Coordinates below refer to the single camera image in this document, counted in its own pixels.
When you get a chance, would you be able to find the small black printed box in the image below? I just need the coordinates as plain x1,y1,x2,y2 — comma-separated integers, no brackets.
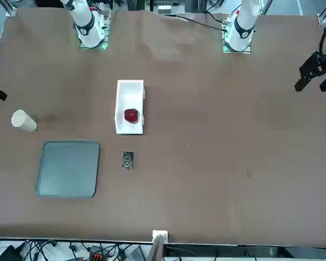
122,151,135,170

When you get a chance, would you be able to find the red apple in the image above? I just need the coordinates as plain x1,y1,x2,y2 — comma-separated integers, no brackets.
124,108,140,125

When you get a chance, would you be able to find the gray camera stand pole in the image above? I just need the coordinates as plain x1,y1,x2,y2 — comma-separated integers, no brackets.
146,235,165,261

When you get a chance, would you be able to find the orange black plug connector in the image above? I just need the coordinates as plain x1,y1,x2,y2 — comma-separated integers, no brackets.
88,245,110,259

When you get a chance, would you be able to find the black power brick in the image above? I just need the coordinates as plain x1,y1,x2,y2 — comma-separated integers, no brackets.
0,244,23,261

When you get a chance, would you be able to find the white paper cup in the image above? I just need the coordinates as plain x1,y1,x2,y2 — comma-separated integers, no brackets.
11,109,37,133

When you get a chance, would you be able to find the gray power adapter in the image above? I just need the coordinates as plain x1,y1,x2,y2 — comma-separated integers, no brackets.
127,247,147,261

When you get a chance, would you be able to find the white plastic bin box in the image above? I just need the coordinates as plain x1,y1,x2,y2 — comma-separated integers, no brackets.
114,79,148,136

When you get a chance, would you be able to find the black cable on table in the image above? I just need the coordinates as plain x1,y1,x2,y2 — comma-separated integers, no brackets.
162,14,227,30

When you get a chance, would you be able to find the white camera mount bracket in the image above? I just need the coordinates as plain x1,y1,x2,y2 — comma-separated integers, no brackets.
152,229,170,243

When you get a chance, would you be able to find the gray rectangular tray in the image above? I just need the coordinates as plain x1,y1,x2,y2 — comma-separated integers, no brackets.
34,140,101,198

